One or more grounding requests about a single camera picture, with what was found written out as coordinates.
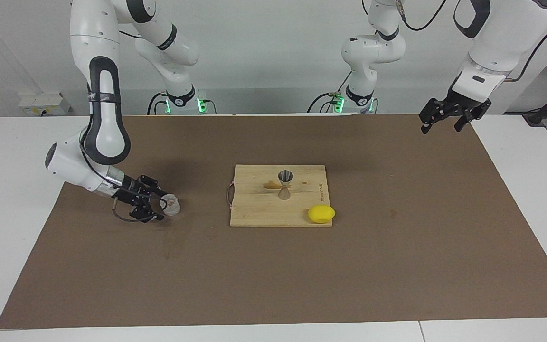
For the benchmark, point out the small clear glass cup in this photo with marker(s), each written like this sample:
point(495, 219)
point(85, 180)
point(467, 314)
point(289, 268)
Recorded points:
point(171, 205)

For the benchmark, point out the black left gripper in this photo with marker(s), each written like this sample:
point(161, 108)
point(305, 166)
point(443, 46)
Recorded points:
point(468, 100)

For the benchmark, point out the white power strip box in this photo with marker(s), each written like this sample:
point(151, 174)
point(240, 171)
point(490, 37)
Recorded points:
point(41, 103)

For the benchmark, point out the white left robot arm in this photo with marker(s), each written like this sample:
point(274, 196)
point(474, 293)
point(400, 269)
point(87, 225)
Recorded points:
point(492, 42)

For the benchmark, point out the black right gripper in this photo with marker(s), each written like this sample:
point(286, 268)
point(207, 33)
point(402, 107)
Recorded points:
point(131, 192)

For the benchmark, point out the yellow lemon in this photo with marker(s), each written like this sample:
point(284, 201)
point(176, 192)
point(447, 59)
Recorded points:
point(321, 214)

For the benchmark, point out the wooden cutting board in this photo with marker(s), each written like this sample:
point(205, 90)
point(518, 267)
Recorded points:
point(264, 209)

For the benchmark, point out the steel double jigger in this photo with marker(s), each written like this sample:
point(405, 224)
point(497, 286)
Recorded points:
point(285, 178)

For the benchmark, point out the brown table mat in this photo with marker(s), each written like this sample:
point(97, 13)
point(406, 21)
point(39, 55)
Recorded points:
point(273, 275)

